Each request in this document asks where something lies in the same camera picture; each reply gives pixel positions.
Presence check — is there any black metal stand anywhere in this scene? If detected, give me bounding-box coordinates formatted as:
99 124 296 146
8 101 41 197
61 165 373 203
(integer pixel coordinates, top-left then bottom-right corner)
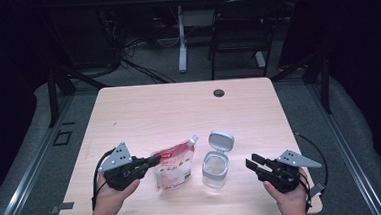
268 50 333 118
44 64 110 129

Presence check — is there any grey tape piece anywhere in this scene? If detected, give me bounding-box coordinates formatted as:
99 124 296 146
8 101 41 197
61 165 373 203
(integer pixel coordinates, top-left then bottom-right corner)
49 202 76 214

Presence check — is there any person's right hand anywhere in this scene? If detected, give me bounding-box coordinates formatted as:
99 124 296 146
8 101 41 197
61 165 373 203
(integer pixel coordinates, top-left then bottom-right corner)
262 169 311 215

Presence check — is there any person's left hand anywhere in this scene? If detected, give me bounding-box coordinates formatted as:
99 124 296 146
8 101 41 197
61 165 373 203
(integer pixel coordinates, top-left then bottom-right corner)
93 172 143 215

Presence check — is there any left hand-held gripper cable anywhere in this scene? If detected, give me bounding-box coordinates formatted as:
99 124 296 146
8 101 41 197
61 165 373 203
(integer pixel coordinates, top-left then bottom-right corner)
88 147 121 212

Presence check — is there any black folding chair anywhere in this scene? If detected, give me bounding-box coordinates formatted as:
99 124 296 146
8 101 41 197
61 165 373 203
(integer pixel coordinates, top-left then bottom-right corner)
205 0 293 81

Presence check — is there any white desk leg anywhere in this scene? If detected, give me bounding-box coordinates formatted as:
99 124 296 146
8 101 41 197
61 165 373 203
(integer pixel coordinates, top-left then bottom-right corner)
174 5 189 74

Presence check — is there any right hand-held gripper cable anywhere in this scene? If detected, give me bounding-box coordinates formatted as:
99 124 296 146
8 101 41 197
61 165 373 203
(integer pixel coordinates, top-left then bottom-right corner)
293 130 332 212

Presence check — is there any red and white spouted pouch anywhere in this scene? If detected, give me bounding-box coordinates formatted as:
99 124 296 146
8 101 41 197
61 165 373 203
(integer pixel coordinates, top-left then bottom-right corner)
149 134 202 192

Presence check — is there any white desk foot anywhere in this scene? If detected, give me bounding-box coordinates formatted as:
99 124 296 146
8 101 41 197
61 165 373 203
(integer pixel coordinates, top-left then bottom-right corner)
254 50 266 68

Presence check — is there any hand-held gripper cable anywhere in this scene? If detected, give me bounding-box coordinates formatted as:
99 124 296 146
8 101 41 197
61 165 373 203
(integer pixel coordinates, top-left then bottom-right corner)
88 147 121 212
293 130 332 212

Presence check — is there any aluminium floor rail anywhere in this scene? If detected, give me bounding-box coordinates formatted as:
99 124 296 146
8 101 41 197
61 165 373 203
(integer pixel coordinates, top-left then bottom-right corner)
0 94 83 215
305 79 381 215

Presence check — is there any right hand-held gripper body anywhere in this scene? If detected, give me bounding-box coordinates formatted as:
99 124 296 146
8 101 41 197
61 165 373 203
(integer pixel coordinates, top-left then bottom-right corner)
254 148 324 196

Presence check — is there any clear canister with white lid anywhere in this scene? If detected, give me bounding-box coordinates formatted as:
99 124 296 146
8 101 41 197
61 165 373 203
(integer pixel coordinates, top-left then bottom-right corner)
199 129 238 190

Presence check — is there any black floor cable bundle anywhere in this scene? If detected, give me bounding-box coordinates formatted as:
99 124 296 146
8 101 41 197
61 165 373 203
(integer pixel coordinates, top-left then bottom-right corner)
118 34 176 87

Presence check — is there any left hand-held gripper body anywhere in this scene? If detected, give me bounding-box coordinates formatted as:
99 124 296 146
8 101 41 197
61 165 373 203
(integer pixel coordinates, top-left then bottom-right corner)
96 140 151 193

